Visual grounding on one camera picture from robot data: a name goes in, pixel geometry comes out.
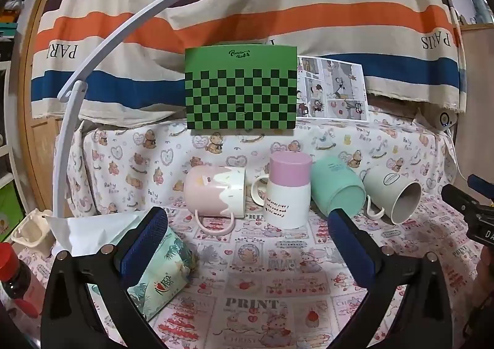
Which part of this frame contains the white cup with pink base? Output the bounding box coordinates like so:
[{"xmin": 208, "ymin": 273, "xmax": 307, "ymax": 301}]
[{"xmin": 251, "ymin": 152, "xmax": 312, "ymax": 230}]

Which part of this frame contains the grey cup with white handle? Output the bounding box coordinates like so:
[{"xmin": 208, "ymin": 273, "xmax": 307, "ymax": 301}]
[{"xmin": 363, "ymin": 166, "xmax": 423, "ymax": 225}]

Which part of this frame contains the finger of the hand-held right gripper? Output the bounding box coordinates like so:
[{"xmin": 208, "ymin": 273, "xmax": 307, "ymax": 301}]
[
  {"xmin": 441, "ymin": 184, "xmax": 480, "ymax": 219},
  {"xmin": 467, "ymin": 174, "xmax": 494, "ymax": 204}
]

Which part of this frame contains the small white device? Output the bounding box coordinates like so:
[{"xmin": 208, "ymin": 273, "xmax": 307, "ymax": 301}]
[{"xmin": 414, "ymin": 107, "xmax": 457, "ymax": 132}]

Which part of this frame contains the bear print cloth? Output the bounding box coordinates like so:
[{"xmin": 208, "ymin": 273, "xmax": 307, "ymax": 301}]
[{"xmin": 54, "ymin": 105, "xmax": 461, "ymax": 219}]

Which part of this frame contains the teal cup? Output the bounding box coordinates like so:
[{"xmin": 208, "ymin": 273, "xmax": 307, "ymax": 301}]
[{"xmin": 311, "ymin": 156, "xmax": 367, "ymax": 219}]

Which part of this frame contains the green checkered box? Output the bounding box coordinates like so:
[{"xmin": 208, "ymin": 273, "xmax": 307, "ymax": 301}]
[{"xmin": 184, "ymin": 45, "xmax": 299, "ymax": 132}]

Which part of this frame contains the white tissue paper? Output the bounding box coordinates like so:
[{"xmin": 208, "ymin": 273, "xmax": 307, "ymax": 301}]
[{"xmin": 48, "ymin": 212, "xmax": 146, "ymax": 257}]

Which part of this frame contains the green tissue pack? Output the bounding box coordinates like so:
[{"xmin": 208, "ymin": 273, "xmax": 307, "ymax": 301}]
[{"xmin": 127, "ymin": 225, "xmax": 200, "ymax": 322}]

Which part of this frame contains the wooden door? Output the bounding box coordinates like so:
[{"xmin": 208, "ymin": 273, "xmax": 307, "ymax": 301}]
[{"xmin": 22, "ymin": 0, "xmax": 67, "ymax": 218}]

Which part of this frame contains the white cable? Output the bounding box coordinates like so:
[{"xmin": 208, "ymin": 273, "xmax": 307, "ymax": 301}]
[{"xmin": 447, "ymin": 129, "xmax": 470, "ymax": 180}]

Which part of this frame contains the red capped bottle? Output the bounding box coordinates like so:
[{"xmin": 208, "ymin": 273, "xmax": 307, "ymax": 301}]
[{"xmin": 0, "ymin": 242, "xmax": 41, "ymax": 319}]

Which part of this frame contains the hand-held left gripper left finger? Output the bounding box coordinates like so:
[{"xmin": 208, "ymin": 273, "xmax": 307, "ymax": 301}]
[{"xmin": 40, "ymin": 207, "xmax": 170, "ymax": 349}]

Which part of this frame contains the comic strip sheet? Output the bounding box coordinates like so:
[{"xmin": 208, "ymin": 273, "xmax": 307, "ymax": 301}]
[{"xmin": 296, "ymin": 56, "xmax": 370, "ymax": 122}]

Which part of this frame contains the pink and white cup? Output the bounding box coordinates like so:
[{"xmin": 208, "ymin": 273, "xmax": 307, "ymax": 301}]
[{"xmin": 183, "ymin": 166, "xmax": 246, "ymax": 234}]

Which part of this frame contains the wooden board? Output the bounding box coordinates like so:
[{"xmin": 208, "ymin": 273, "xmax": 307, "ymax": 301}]
[{"xmin": 458, "ymin": 24, "xmax": 494, "ymax": 182}]

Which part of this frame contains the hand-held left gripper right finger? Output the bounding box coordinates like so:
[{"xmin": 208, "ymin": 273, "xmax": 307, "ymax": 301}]
[{"xmin": 327, "ymin": 208, "xmax": 450, "ymax": 349}]

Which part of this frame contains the cream plastic holder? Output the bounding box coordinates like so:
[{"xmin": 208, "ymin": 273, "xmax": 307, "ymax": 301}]
[{"xmin": 10, "ymin": 208, "xmax": 55, "ymax": 258}]

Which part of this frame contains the striped blanket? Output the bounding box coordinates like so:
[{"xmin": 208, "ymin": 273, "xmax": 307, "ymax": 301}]
[{"xmin": 31, "ymin": 0, "xmax": 468, "ymax": 130}]

